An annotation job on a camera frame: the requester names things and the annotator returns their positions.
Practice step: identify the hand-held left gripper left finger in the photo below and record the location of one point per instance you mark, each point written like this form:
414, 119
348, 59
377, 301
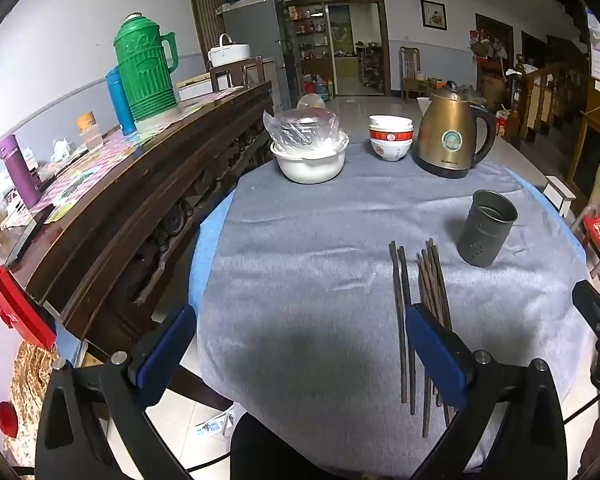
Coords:
165, 355

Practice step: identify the patterned brown sack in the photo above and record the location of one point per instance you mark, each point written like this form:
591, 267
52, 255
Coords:
30, 390

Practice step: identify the white sneaker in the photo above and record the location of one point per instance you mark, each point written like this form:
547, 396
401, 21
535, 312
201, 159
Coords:
215, 425

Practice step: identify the blue thermos bottle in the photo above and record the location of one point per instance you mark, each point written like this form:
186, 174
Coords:
120, 105

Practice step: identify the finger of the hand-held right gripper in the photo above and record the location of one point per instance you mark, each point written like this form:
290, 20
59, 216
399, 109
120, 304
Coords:
594, 310

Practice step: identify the framed wall picture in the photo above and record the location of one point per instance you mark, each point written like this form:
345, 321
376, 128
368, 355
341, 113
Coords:
433, 14

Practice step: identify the gold electric kettle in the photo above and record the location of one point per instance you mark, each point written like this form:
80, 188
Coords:
447, 135

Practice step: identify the dark wooden sideboard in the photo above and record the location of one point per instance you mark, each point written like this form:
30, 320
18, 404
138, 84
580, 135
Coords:
145, 220

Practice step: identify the floral sideboard cover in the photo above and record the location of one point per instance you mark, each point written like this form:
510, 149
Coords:
105, 160

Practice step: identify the purple bottle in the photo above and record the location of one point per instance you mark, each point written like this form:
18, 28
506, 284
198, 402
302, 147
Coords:
21, 175

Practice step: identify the bundle of dark chopsticks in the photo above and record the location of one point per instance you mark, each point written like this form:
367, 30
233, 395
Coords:
434, 285

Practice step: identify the green thermos jug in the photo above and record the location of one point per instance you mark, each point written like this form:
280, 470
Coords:
145, 70

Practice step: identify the grey tablecloth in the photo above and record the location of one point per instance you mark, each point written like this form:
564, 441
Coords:
305, 270

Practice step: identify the small white stool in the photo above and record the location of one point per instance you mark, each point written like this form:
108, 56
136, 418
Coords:
560, 192

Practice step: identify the clear plastic lid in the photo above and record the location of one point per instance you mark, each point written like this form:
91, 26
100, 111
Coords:
311, 101

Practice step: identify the red box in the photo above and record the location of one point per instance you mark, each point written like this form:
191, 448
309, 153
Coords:
15, 305

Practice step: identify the blue plastic table cover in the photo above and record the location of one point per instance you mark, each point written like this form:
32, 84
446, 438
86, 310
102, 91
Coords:
200, 250

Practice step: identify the plain white bowl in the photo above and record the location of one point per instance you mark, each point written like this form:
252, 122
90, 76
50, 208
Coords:
390, 121

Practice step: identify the grey refrigerator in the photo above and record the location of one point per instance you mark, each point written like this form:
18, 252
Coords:
252, 30

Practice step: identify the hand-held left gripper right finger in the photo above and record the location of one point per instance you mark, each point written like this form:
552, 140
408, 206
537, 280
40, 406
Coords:
436, 355

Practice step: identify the black phone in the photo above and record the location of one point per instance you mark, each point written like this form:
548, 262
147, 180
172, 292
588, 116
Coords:
27, 237

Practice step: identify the wooden stair railing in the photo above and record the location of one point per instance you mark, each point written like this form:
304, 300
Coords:
545, 95

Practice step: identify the red banded white bowl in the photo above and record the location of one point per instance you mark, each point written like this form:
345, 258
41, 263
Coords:
391, 135

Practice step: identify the wooden door frame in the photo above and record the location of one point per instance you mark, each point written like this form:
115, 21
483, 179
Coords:
386, 45

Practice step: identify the orange and white box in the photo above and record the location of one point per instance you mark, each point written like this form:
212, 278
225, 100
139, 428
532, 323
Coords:
87, 130

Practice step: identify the blue water jug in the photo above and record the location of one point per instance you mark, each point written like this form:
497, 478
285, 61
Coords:
321, 87

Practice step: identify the clear plastic bag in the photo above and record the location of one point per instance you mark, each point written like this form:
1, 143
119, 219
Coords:
300, 127

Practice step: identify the white bowl with red emblem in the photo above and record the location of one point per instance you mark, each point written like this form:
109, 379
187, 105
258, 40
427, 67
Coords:
391, 151

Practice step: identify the grey metal chopstick holder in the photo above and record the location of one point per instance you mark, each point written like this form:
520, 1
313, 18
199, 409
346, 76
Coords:
485, 235

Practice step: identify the person's dark trouser leg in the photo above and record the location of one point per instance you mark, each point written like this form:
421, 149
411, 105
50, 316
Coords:
290, 450

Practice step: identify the wooden chair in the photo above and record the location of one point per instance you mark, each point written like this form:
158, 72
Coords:
409, 70

